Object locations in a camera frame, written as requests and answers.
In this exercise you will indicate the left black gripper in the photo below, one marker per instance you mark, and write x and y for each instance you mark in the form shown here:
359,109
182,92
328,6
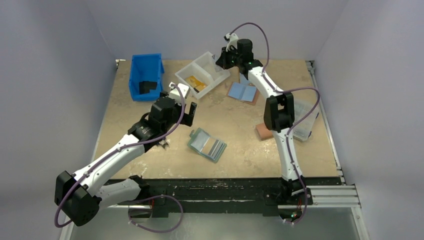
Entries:
187,118

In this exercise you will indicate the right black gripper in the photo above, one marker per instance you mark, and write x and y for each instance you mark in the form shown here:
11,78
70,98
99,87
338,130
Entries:
224,60

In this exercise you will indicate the green card holder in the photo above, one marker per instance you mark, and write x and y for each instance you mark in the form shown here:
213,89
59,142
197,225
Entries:
206,145

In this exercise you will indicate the credit card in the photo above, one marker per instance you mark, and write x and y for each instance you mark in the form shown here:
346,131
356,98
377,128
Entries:
219,70

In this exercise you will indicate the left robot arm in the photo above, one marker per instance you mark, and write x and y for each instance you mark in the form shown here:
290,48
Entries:
80,195

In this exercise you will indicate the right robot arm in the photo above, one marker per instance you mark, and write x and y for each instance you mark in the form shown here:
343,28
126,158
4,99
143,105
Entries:
279,110

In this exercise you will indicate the open blue brown wallet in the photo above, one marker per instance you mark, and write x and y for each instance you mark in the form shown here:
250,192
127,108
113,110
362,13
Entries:
243,90

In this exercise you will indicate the white divided tray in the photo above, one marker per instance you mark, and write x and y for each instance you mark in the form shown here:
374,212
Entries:
203,69

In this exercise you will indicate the black block in bin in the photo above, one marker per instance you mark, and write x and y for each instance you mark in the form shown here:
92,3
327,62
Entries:
145,87

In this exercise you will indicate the blue plastic bin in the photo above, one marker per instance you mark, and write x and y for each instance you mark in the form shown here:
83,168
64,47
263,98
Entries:
146,67

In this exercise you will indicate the pink leather pouch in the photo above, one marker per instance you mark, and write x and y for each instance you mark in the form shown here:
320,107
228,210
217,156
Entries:
262,132

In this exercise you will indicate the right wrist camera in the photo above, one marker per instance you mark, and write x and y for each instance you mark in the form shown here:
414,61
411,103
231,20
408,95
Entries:
231,39

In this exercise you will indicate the blue handled pliers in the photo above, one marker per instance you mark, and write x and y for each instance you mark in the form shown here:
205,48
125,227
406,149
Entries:
164,143

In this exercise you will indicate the aluminium rail frame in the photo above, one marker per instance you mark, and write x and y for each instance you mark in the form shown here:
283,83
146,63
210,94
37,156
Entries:
327,193

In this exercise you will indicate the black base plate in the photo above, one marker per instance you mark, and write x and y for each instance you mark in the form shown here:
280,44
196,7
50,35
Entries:
268,196

